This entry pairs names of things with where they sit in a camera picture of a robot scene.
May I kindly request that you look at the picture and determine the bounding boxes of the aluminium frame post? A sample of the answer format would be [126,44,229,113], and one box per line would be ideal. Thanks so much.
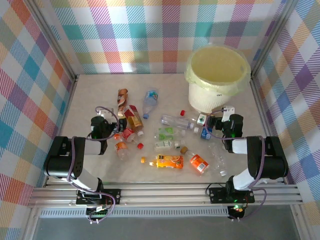
[24,0,80,83]
[249,0,302,78]

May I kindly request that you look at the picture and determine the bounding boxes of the large clear plastic bottle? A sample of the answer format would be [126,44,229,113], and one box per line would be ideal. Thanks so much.
[159,113,200,133]

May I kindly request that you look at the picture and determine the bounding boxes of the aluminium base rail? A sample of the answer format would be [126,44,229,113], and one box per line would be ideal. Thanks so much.
[27,182,305,209]

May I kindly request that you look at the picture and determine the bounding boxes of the brown label plastic bottle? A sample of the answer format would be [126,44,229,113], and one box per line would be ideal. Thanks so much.
[116,88,130,118]

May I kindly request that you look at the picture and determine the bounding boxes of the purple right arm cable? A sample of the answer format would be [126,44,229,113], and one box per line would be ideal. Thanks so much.
[203,107,268,222]

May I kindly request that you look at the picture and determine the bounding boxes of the cream ribbed plastic bin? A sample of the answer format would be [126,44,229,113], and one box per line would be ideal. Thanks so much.
[187,46,251,113]

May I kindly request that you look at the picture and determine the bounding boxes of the slotted grey cable duct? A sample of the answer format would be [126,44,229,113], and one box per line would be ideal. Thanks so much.
[39,208,230,219]

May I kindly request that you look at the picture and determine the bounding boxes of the yellow orange juice bottle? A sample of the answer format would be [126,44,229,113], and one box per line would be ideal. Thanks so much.
[140,154,185,170]

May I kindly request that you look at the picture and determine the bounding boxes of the orange label brown cap bottle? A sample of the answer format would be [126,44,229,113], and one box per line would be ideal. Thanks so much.
[179,146,210,176]

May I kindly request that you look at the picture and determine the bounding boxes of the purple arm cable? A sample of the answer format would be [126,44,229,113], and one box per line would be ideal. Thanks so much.
[66,106,120,223]
[203,107,268,222]

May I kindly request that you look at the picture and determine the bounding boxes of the green label clear bottle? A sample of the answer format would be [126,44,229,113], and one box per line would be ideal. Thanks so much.
[153,126,187,141]

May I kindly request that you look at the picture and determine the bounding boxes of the blue white small carton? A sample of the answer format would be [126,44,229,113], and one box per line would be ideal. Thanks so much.
[199,126,216,142]

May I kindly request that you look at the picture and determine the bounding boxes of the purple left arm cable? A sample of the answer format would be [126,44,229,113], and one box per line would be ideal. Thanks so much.
[66,106,120,223]

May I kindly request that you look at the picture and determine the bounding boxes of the clear bottle white cap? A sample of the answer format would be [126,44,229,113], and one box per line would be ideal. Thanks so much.
[207,142,228,178]

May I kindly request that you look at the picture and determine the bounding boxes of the white green label bottle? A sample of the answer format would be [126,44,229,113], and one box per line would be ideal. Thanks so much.
[153,139,186,152]

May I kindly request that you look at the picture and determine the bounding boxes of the red white label water bottle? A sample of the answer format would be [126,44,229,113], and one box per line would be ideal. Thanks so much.
[191,111,209,127]

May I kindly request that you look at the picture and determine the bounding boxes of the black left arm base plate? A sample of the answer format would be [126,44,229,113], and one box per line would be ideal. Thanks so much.
[76,188,123,206]

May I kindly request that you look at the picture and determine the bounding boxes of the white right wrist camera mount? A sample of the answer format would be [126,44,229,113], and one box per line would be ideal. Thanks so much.
[221,106,236,122]

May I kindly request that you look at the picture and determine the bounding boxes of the aluminium side rail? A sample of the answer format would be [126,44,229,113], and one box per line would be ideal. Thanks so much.
[42,74,80,188]
[250,76,287,185]

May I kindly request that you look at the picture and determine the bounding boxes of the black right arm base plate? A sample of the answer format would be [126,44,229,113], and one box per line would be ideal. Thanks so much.
[208,186,256,204]

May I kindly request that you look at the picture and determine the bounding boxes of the orange cap clear bottle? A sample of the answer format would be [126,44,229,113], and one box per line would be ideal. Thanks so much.
[113,133,131,161]

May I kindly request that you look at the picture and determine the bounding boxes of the clear bottle blue cap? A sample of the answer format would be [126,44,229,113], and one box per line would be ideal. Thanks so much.
[141,87,160,120]

